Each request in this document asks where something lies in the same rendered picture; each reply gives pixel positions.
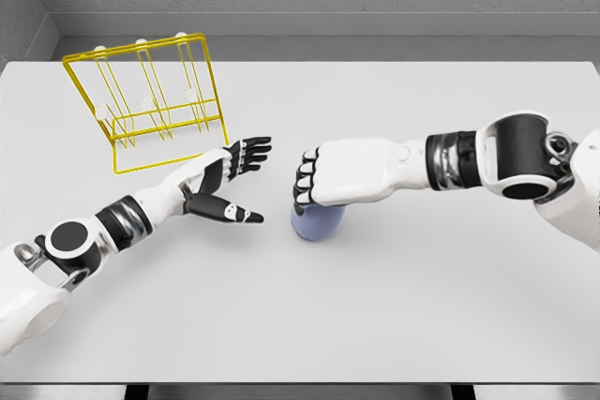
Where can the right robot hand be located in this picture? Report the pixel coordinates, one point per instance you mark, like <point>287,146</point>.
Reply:
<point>347,170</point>

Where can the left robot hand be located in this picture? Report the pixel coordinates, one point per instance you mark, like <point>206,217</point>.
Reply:
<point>213,175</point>

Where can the lavender blue cup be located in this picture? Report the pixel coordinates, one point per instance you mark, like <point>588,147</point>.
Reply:
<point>318,223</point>

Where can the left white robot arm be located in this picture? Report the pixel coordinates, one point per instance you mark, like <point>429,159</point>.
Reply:
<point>70,245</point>

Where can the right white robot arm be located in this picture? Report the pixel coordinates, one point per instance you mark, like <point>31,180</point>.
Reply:
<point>511,156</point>

